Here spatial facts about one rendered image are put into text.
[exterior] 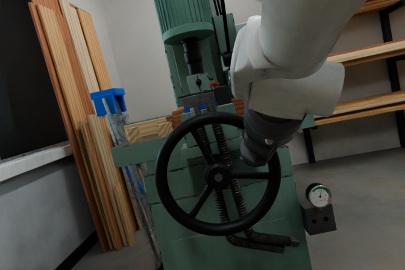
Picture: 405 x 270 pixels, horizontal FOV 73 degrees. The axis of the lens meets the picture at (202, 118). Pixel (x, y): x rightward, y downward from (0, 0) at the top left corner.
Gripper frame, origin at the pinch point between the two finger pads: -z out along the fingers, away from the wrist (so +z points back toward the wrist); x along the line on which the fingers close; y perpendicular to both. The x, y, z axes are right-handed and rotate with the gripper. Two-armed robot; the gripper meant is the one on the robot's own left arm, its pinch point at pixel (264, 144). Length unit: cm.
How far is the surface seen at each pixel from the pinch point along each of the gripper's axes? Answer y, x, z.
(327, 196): -18.6, 7.4, -27.3
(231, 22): 43, 47, -31
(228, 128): 11.2, 2.5, -12.3
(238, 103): 16.9, 15.2, -24.2
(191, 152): 15.4, -7.7, -14.3
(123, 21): 245, 97, -187
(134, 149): 31.7, -16.2, -21.3
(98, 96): 104, -3, -82
